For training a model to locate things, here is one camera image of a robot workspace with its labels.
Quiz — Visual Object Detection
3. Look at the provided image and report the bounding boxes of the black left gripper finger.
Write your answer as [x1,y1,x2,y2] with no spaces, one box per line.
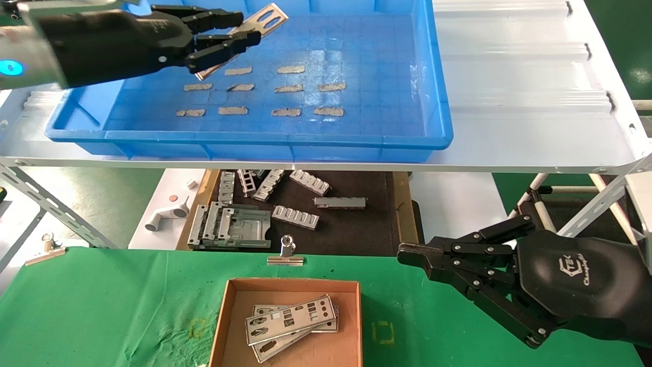
[184,31,261,72]
[150,5,244,31]

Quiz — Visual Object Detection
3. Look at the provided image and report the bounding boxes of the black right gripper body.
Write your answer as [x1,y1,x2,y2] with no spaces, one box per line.
[514,229,652,347]

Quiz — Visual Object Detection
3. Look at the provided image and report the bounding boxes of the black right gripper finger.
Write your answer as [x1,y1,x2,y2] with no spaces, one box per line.
[423,265,566,350]
[397,214,538,276]

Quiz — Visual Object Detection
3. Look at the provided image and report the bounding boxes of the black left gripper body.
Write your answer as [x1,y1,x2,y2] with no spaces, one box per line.
[46,10,197,90]

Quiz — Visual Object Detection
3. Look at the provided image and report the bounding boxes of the silver metal I/O plate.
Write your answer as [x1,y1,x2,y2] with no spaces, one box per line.
[253,304,340,334]
[246,295,339,347]
[252,326,316,363]
[195,3,289,81]

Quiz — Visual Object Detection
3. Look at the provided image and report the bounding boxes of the wooden tray black mat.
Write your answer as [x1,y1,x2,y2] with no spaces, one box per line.
[176,168,423,258]

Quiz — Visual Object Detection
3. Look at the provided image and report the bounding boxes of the blue plastic tray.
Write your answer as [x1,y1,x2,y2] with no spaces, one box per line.
[45,0,454,164]

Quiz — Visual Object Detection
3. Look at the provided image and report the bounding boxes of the open brown cardboard box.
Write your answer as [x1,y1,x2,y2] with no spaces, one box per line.
[209,278,363,367]

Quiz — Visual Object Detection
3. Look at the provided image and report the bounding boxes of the long white rack pipe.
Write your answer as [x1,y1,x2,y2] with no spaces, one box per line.
[530,193,557,232]

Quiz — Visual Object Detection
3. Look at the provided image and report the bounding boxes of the white perforated shelf brace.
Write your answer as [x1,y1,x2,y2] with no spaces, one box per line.
[588,173,642,245]

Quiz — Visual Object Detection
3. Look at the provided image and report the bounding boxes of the white perforated shelf leg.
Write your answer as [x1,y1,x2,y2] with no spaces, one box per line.
[0,163,118,250]
[558,153,652,240]

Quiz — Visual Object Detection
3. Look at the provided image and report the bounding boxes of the short white rack pipe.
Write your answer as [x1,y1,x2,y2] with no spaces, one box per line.
[545,185,596,195]

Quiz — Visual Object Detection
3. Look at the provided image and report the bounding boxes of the white rack leg pipe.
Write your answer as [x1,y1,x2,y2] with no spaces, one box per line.
[517,172,551,203]

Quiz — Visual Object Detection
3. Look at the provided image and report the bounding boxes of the grey flat metal bar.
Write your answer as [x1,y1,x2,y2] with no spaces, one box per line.
[313,197,367,209]

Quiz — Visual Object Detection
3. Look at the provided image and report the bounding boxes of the silver binder clip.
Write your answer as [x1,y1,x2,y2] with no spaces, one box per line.
[24,233,67,267]
[267,234,305,267]

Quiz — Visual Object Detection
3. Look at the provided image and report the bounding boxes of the white plastic pipe fitting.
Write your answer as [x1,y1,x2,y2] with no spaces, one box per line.
[144,196,192,232]

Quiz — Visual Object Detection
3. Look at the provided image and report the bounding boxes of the white metal shelf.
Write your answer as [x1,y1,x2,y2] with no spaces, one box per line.
[0,0,652,174]

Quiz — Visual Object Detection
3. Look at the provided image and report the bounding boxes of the large grey metal plate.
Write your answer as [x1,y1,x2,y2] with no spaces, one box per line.
[204,203,272,250]

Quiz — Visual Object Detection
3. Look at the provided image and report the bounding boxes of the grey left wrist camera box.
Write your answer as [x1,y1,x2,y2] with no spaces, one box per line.
[18,0,128,15]

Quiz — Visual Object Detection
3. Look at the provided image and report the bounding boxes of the grey slotted metal bracket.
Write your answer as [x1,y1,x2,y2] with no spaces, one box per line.
[218,171,236,204]
[271,205,320,230]
[253,169,286,203]
[289,169,332,197]
[237,169,258,198]

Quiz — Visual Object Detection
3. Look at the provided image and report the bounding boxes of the narrow grey metal frame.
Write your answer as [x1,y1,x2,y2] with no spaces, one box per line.
[187,203,222,247]

